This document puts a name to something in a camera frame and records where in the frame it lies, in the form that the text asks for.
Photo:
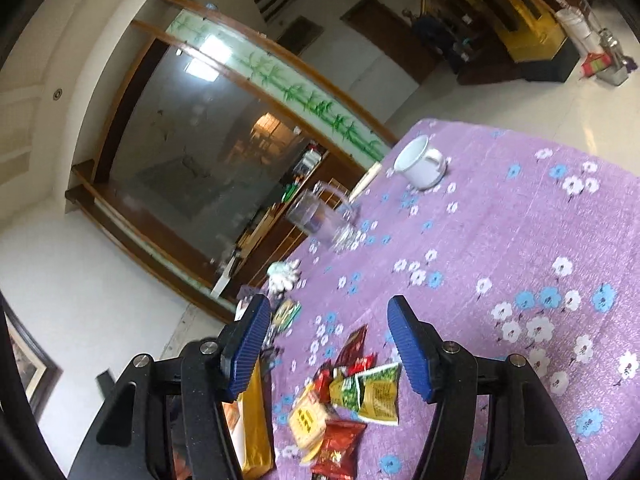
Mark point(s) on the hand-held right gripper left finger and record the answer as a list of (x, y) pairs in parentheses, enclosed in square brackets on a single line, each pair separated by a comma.
[(245, 350)]

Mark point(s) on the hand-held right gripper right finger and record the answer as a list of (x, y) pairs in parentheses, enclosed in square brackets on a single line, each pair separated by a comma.
[(410, 350)]

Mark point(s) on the bright red snack packet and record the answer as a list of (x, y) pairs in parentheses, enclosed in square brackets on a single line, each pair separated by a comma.
[(364, 364)]

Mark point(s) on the green label cracker packet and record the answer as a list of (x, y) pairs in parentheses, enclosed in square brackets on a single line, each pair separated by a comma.
[(286, 316)]

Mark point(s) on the dark red snack packet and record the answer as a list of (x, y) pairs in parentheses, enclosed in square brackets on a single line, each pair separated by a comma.
[(352, 347)]

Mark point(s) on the small yellow green snack packet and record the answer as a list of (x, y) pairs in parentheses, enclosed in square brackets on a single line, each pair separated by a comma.
[(345, 391)]

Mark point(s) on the white gloves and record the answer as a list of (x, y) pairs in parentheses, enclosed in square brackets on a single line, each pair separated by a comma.
[(282, 275)]

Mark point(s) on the orange yellow snack packet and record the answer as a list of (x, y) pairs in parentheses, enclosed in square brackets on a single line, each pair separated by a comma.
[(307, 420)]

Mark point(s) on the wooden sideboard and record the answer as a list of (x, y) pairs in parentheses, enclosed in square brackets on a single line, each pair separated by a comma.
[(280, 220)]

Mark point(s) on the glass beer mug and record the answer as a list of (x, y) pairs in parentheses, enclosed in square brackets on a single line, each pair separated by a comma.
[(320, 215)]

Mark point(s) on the purple floral tablecloth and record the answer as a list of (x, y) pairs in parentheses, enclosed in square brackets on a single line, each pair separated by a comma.
[(500, 220)]

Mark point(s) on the beige remote control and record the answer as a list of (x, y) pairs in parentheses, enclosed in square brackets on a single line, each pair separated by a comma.
[(367, 177)]

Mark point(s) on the white enamel mug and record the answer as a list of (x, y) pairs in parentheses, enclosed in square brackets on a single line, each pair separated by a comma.
[(422, 167)]

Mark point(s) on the wood framed glass partition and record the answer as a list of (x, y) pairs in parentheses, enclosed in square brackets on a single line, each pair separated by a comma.
[(200, 160)]

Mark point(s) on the brown wooden door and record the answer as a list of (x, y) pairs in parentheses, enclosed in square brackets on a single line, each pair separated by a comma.
[(390, 35)]

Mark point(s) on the red bag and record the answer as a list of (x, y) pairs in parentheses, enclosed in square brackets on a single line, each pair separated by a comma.
[(595, 65)]

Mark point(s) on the wooden gold cabinet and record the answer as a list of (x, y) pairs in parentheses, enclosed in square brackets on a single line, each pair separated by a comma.
[(525, 25)]

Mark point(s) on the white plastic bucket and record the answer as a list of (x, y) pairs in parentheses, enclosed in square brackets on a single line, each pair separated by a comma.
[(574, 22)]

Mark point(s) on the framed wall picture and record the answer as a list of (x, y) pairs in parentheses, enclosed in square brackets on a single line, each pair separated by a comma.
[(30, 365)]

